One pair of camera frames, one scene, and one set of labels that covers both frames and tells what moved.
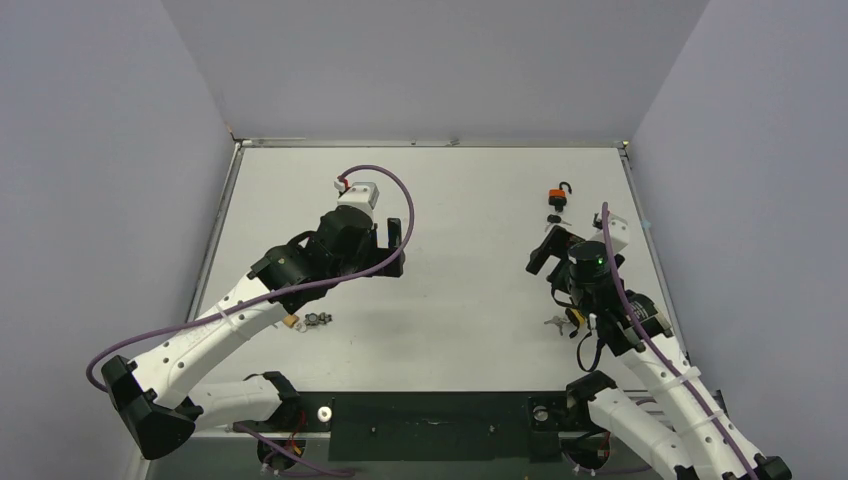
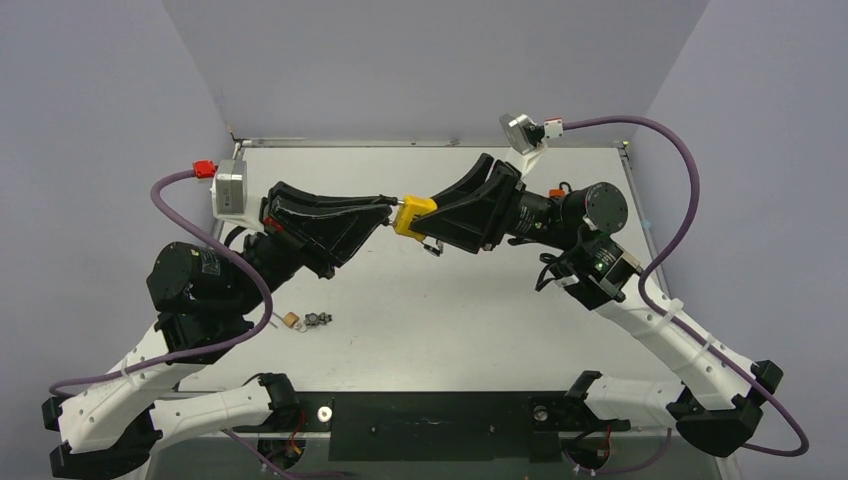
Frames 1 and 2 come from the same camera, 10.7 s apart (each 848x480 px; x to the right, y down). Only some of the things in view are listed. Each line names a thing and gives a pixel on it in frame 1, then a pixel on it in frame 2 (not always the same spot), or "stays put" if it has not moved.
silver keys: [558, 321] → [433, 245]
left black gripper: [393, 266] → [325, 238]
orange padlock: [558, 196] stays put
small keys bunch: [313, 319] stays put
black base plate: [427, 426] stays put
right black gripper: [549, 244] → [506, 201]
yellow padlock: [577, 318] → [413, 206]
